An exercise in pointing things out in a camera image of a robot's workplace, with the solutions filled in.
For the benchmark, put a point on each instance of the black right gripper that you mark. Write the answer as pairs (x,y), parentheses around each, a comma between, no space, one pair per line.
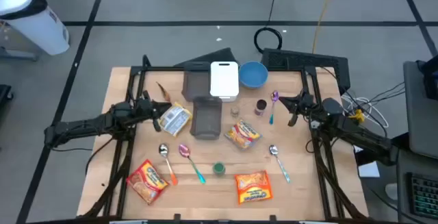
(306,103)

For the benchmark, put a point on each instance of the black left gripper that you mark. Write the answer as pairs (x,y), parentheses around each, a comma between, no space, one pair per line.
(143,107)

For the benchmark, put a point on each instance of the small brown orange snack packet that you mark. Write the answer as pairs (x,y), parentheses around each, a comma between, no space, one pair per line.
(164,92)

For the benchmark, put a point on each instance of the yellow Maruchan ramen packet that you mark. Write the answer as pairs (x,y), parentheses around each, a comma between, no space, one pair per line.
(174,119)

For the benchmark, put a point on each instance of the purple-labelled spice jar black lid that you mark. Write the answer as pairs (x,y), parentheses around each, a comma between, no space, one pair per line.
(260,107)

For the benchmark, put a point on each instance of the red Maruchan ramen packet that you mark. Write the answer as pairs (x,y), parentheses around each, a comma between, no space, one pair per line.
(147,181)

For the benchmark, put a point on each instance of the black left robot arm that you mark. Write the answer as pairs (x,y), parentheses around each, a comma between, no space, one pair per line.
(82,126)

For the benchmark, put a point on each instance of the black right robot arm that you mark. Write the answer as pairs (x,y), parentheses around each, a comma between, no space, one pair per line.
(362,136)

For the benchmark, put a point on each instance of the black perforated metal box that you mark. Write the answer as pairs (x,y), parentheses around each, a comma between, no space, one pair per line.
(301,61)

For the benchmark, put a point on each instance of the blue bowl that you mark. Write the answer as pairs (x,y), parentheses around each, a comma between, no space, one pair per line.
(253,75)

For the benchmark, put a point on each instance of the white plastic bin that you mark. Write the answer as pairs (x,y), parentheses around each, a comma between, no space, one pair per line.
(224,80)

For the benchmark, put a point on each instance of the green spice jar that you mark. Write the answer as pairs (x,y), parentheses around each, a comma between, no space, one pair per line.
(219,168)

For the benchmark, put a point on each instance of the orange Maruchan ramen packet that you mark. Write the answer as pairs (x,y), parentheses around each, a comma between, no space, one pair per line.
(253,187)

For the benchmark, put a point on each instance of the white paper sheet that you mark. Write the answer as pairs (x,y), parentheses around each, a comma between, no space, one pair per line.
(369,171)

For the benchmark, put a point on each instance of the grey side desk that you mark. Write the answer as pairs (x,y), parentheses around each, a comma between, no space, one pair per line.
(421,124)

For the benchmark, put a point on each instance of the grey keyboard desk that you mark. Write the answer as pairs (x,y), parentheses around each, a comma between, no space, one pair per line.
(402,183)

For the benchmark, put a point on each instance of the black device on desk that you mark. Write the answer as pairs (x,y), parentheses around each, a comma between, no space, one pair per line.
(432,80)

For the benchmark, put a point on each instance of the white trash can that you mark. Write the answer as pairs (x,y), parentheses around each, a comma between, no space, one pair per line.
(37,25)

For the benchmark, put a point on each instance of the grey metal stand foot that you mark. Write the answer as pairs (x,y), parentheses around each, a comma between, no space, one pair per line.
(17,55)

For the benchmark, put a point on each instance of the black backlit keyboard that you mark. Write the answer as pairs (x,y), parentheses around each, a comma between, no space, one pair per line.
(424,196)

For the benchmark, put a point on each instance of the black aluminium table frame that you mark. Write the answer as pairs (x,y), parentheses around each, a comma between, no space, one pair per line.
(120,196)

